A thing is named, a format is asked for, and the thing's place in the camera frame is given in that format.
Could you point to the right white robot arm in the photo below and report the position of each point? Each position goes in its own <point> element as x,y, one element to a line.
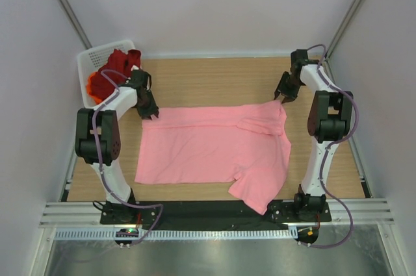
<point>328,125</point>

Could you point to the white plastic laundry basket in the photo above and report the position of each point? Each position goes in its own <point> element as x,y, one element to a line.
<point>92,59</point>

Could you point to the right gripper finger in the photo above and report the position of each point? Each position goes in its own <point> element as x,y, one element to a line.
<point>288,98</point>
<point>278,91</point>

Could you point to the aluminium frame post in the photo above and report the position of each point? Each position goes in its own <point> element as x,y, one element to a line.
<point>352,11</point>
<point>75,23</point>

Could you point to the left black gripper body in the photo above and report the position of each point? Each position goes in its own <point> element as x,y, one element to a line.
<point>147,107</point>

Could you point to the pink t shirt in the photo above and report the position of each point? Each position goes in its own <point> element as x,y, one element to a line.
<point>245,146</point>

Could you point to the orange t shirt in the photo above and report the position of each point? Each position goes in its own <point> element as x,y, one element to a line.
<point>89,86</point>

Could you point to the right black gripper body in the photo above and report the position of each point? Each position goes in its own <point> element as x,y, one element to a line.
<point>290,86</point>

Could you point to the left aluminium frame post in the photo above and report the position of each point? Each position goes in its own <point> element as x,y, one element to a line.
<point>75,23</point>

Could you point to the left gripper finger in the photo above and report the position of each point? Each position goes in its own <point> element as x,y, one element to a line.
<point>145,114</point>
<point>153,112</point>

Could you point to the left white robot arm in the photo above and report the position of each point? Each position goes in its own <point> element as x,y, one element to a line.
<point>98,141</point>

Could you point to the dark red t shirt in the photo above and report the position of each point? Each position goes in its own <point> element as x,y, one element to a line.
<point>119,62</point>

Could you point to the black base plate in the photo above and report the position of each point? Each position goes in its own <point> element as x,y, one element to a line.
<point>209,215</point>

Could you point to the right aluminium frame post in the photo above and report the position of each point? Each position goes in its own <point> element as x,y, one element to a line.
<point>352,11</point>

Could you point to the white slotted cable duct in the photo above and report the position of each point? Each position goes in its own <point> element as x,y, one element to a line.
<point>129,234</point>

